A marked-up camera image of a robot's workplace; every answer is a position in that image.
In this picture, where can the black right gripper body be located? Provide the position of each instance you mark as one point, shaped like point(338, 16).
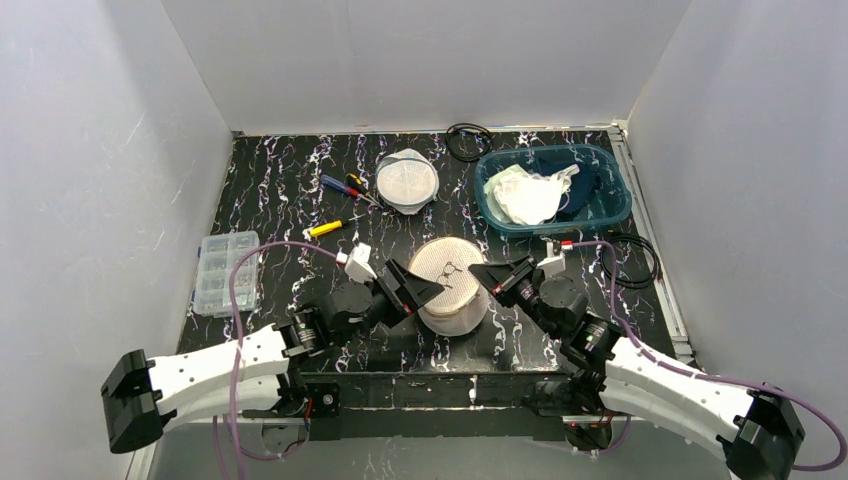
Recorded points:
point(505, 282)

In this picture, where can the blue handled screwdriver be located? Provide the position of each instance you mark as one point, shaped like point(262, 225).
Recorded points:
point(341, 186)

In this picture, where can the dark blue bra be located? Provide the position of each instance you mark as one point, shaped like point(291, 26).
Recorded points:
point(584, 180)

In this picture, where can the clear plastic screw box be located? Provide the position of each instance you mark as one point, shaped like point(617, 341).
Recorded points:
point(217, 256)

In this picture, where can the black orange handled screwdriver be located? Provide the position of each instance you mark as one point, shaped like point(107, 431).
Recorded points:
point(357, 184)

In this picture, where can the white bra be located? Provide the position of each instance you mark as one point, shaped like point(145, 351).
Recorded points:
point(516, 196)

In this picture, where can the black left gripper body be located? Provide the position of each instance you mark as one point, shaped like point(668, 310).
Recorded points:
point(392, 291)

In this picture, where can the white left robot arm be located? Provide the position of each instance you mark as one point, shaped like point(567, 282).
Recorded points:
point(144, 397)

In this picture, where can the white mesh bag blue trim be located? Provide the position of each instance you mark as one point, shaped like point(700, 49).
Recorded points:
point(407, 181)

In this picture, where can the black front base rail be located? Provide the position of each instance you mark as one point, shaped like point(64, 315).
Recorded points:
point(538, 405)

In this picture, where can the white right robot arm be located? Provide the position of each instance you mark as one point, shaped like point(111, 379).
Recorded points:
point(753, 429)

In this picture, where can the yellow handled screwdriver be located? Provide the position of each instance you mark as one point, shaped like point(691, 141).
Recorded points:
point(316, 231)

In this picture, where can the teal plastic bin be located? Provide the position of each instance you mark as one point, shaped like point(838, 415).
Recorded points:
point(610, 204)

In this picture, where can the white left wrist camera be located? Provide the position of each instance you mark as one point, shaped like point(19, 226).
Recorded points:
point(356, 263)

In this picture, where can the white mesh bag tan trim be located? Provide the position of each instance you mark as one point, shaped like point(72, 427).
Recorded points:
point(461, 307)

